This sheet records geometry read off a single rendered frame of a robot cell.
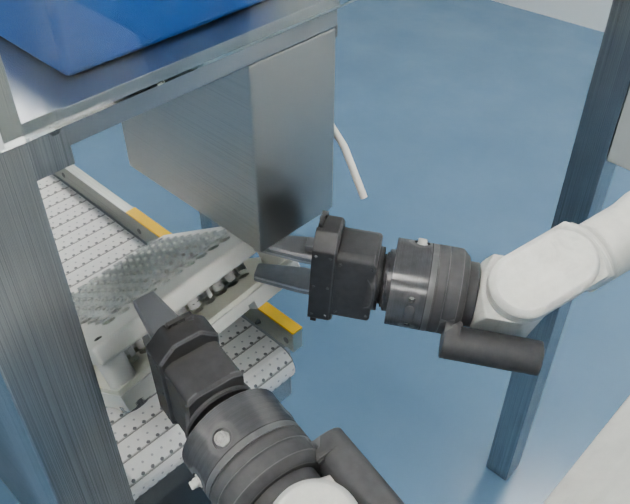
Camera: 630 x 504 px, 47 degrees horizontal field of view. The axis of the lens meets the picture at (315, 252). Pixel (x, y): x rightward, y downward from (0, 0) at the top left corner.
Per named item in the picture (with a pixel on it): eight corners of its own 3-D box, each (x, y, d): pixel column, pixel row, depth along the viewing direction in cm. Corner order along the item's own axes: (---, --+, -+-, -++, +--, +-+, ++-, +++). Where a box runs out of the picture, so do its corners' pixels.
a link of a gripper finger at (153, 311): (159, 292, 66) (195, 338, 62) (127, 308, 64) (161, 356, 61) (157, 280, 64) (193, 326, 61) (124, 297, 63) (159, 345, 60)
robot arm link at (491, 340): (442, 229, 71) (561, 249, 70) (429, 268, 81) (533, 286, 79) (425, 341, 67) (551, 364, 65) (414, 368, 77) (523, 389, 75)
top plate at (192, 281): (9, 355, 84) (0, 340, 83) (170, 247, 98) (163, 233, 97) (102, 368, 65) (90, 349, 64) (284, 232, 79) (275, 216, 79)
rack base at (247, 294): (33, 390, 85) (22, 373, 84) (188, 278, 99) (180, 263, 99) (130, 412, 67) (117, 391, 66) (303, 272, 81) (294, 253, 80)
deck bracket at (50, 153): (79, 165, 50) (64, 107, 47) (11, 197, 47) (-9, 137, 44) (72, 161, 50) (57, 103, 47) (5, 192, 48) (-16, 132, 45)
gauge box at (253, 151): (334, 206, 77) (338, 26, 64) (260, 254, 72) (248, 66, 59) (201, 130, 89) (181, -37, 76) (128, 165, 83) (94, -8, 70)
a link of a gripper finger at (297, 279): (252, 279, 75) (311, 290, 75) (259, 259, 78) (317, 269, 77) (252, 290, 76) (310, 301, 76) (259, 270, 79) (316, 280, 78)
